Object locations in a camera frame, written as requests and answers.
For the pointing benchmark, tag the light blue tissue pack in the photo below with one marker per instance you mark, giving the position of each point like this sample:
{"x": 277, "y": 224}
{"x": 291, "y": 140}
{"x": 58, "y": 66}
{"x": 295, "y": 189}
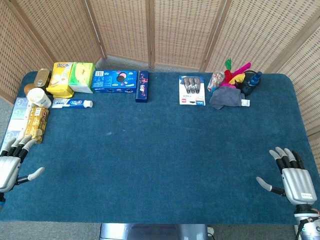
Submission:
{"x": 15, "y": 120}

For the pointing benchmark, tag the colourful feather shuttlecock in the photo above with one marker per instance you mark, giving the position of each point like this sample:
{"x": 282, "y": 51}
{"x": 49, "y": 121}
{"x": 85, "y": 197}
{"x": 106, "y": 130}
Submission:
{"x": 233, "y": 75}

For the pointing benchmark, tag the battery blister pack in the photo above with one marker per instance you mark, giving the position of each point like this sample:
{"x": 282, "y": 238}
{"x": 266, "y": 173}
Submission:
{"x": 192, "y": 90}

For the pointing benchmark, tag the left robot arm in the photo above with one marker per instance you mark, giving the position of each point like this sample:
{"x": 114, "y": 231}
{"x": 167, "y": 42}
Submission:
{"x": 2, "y": 198}

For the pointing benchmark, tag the woven bamboo folding screen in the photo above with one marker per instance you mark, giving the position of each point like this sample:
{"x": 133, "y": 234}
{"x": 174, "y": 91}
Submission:
{"x": 160, "y": 32}

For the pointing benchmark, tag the green tissue pack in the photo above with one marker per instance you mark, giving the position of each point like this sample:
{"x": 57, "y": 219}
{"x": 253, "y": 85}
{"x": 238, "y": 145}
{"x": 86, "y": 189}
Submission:
{"x": 82, "y": 77}

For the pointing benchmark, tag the dark blue narrow box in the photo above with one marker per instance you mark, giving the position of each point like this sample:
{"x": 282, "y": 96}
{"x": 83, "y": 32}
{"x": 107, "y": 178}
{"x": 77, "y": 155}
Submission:
{"x": 142, "y": 86}

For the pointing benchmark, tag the white paper cup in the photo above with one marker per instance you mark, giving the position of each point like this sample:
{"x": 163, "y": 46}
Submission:
{"x": 38, "y": 97}

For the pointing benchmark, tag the blue Oreo cookie box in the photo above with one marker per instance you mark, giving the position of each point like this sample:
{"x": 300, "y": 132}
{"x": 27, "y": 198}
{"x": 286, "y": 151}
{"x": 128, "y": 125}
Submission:
{"x": 115, "y": 82}

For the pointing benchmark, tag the toothpaste tube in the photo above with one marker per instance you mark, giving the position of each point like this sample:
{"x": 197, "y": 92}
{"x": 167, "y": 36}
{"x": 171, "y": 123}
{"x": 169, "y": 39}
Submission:
{"x": 71, "y": 103}

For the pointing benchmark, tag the blue carpet table mat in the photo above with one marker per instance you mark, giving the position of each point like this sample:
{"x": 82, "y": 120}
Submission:
{"x": 160, "y": 155}

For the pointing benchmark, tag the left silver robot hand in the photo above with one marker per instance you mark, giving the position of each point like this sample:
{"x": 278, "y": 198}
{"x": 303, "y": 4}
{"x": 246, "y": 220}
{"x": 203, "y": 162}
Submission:
{"x": 7, "y": 170}

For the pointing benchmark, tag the gold tin can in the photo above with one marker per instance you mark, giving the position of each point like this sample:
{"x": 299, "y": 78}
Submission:
{"x": 42, "y": 77}

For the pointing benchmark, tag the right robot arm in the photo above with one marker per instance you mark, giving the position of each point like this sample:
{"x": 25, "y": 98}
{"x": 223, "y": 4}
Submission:
{"x": 308, "y": 222}

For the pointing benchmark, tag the yellow biscuit package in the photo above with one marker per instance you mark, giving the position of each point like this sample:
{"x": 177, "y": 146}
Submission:
{"x": 60, "y": 80}

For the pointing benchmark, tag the grey folded cloth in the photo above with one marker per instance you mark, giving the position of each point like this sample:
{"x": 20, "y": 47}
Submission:
{"x": 226, "y": 98}

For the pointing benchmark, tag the blue capped dark bottle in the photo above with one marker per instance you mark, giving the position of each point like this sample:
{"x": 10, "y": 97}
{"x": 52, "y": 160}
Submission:
{"x": 251, "y": 82}

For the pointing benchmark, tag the clear plastic jar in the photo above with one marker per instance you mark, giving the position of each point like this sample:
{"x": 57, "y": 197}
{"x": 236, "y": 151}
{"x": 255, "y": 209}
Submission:
{"x": 215, "y": 81}

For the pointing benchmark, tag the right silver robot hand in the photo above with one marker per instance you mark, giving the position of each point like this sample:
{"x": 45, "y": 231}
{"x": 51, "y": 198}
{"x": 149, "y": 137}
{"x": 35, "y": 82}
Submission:
{"x": 297, "y": 185}

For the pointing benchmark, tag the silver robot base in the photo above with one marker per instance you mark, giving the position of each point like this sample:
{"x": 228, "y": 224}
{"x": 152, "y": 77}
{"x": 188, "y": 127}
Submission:
{"x": 153, "y": 232}

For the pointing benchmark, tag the brown round lid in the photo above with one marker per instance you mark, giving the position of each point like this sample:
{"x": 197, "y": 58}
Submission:
{"x": 29, "y": 88}

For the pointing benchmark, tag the gold snack box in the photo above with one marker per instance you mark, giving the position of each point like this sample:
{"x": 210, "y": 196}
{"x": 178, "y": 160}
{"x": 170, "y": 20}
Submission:
{"x": 37, "y": 123}

